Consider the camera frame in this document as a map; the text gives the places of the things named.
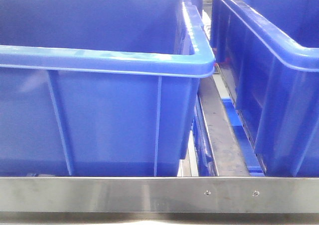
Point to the blue bin right neighbour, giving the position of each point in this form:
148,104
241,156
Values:
268,54

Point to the steel rack on wheels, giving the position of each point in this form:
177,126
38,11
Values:
220,182

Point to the blue bin holding foam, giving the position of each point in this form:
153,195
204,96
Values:
98,87

